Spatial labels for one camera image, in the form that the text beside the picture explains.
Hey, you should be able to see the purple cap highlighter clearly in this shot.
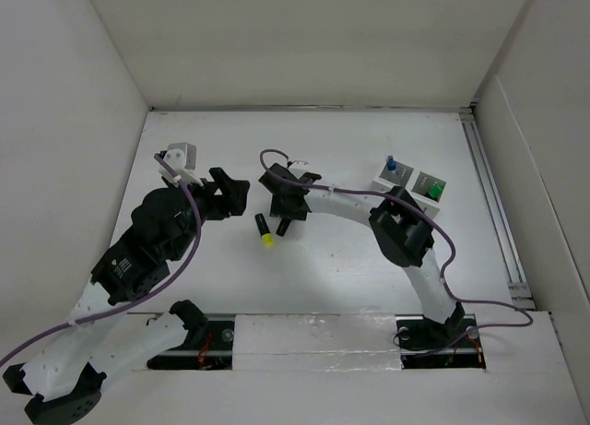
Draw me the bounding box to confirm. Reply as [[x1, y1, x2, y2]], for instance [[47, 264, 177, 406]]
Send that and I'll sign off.
[[276, 218, 292, 237]]

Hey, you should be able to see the aluminium rail with mounts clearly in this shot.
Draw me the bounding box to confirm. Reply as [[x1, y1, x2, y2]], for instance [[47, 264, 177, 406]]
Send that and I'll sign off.
[[147, 313, 486, 372]]

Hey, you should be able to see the clear blue correction pen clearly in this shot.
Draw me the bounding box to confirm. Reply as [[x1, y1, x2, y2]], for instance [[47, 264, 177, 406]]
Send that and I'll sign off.
[[386, 156, 397, 171]]

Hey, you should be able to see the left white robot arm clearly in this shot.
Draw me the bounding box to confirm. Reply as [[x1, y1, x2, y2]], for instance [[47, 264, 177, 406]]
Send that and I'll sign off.
[[3, 167, 250, 424]]

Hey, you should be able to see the yellow cap highlighter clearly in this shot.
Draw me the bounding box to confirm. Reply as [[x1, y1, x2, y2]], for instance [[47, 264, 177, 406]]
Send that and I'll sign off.
[[254, 213, 274, 248]]

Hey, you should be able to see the white desk organizer box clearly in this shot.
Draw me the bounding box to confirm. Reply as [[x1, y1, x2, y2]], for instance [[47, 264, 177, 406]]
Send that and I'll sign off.
[[371, 160, 447, 219]]

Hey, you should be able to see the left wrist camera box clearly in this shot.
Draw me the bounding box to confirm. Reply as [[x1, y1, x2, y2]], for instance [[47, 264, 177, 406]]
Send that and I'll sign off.
[[156, 142, 202, 186]]

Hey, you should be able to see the green cap highlighter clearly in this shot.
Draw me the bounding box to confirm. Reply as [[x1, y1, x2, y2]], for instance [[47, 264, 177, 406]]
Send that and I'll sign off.
[[427, 183, 443, 201]]

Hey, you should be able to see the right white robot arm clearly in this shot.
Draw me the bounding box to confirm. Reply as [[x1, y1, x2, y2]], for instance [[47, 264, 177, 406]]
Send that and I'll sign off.
[[259, 163, 465, 350]]

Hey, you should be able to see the purple cable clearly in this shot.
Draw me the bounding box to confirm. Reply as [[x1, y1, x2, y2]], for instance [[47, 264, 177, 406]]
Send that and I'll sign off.
[[0, 152, 207, 366], [259, 148, 536, 329]]

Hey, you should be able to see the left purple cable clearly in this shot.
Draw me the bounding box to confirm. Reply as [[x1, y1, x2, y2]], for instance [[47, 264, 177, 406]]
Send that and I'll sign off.
[[0, 152, 207, 366]]

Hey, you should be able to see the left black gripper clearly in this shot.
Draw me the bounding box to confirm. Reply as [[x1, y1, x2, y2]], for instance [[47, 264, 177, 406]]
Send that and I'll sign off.
[[169, 167, 250, 260]]

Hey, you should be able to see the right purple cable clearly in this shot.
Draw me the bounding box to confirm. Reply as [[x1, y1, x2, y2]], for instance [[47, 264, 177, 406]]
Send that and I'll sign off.
[[259, 148, 536, 329]]

